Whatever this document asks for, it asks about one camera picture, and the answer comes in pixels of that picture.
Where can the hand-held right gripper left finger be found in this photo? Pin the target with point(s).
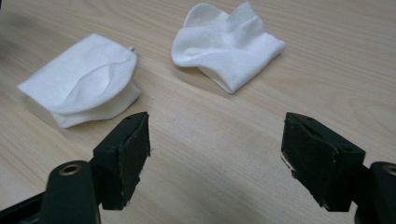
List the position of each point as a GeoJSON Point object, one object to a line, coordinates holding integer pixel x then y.
{"type": "Point", "coordinates": [123, 161]}

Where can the white sock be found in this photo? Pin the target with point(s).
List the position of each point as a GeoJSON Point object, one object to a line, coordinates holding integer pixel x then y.
{"type": "Point", "coordinates": [227, 46]}
{"type": "Point", "coordinates": [81, 81]}

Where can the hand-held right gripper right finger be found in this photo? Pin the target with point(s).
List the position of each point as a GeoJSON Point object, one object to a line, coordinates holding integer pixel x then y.
{"type": "Point", "coordinates": [320, 161]}

